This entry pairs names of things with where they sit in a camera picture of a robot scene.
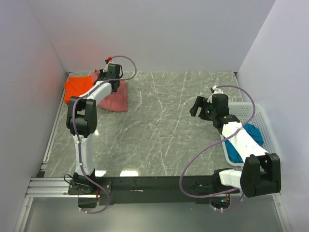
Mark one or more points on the blue t shirt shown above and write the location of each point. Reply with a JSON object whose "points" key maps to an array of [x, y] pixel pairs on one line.
{"points": [[232, 153]]}

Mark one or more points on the black base beam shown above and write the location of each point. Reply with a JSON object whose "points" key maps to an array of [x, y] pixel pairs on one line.
{"points": [[139, 189]]}

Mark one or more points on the salmon pink t shirt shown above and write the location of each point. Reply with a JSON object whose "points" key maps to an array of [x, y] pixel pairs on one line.
{"points": [[117, 101]]}

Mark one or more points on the white plastic basket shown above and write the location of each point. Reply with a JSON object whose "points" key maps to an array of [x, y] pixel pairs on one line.
{"points": [[263, 116]]}

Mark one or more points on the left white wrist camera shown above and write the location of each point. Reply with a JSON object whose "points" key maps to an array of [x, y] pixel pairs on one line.
{"points": [[108, 61]]}

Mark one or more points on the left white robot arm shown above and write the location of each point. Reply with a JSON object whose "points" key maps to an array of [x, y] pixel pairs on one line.
{"points": [[82, 115]]}

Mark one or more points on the folded orange t shirt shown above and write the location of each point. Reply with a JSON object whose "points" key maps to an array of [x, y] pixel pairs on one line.
{"points": [[76, 86]]}

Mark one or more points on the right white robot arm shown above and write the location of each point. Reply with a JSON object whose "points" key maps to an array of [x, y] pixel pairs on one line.
{"points": [[261, 172]]}

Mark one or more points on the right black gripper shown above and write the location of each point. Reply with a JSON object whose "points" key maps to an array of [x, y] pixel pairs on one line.
{"points": [[202, 102]]}

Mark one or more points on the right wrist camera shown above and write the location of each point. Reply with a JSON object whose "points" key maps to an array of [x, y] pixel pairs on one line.
{"points": [[216, 90]]}

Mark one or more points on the aluminium rail frame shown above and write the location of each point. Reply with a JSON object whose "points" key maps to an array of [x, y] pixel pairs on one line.
{"points": [[56, 187]]}

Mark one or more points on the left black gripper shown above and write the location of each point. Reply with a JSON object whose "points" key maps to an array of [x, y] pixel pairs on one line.
{"points": [[102, 73]]}

